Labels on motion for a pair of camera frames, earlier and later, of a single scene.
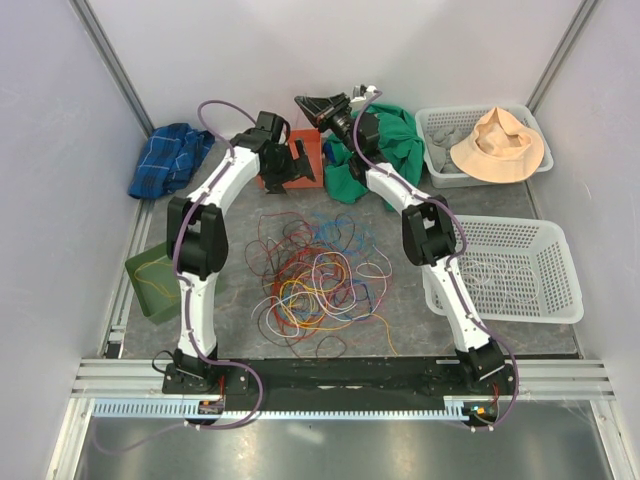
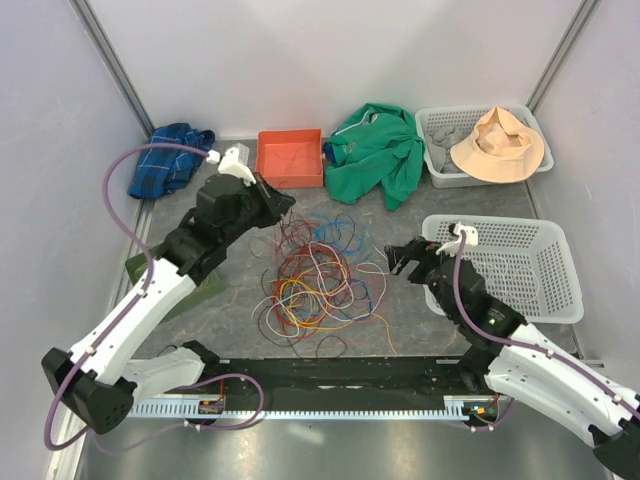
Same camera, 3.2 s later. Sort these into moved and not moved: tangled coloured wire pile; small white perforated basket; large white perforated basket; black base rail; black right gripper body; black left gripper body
Moved: black left gripper body; black right gripper body
Not moved: large white perforated basket; tangled coloured wire pile; black base rail; small white perforated basket
